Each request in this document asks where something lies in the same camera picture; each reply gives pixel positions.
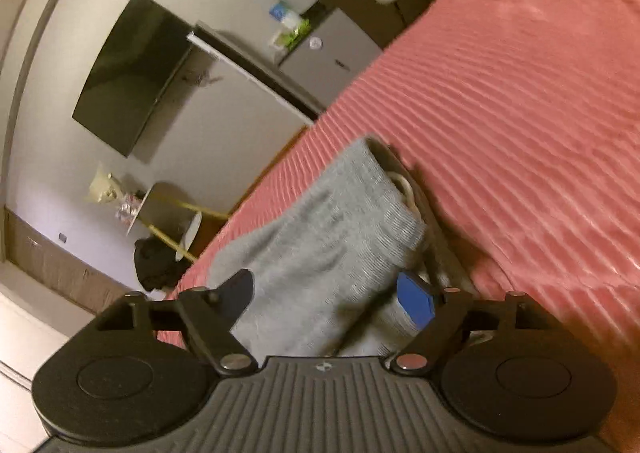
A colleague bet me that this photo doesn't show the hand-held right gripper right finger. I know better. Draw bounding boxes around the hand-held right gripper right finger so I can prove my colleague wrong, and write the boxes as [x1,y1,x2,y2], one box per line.
[390,272,561,376]

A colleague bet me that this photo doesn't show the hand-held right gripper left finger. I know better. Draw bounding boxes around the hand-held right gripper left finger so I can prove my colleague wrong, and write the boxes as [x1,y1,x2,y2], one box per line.
[95,268,258,376]

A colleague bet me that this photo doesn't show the grey pants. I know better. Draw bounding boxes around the grey pants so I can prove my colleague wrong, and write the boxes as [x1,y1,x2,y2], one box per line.
[200,136,481,359]

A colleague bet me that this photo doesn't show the black bag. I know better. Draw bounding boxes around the black bag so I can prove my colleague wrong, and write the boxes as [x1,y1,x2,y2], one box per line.
[133,235,193,291]

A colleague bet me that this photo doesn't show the white round table yellow legs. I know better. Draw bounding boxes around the white round table yellow legs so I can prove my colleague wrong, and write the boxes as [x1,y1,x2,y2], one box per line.
[125,182,232,264]

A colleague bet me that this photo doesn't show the shiny wrapped packet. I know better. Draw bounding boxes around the shiny wrapped packet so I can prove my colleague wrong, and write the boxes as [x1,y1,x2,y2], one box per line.
[115,190,147,225]

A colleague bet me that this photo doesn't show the pale flower bouquet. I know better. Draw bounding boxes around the pale flower bouquet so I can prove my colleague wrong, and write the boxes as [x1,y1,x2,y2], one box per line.
[89,167,126,206]

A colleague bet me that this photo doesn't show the pink ribbed blanket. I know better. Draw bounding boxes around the pink ribbed blanket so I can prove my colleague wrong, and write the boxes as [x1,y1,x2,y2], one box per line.
[155,0,640,453]

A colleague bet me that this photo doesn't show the grey drawer cabinet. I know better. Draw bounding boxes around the grey drawer cabinet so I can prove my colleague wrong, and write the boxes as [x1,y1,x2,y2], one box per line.
[277,8,383,106]

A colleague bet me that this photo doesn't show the green packet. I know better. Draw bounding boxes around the green packet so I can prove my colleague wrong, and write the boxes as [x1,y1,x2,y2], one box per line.
[272,19,312,51]

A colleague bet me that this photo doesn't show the blue box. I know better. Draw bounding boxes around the blue box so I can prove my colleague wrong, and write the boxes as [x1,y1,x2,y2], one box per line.
[269,0,301,26]

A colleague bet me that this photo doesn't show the black wall television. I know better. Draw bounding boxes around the black wall television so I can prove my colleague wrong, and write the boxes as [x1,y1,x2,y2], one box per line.
[71,0,195,158]

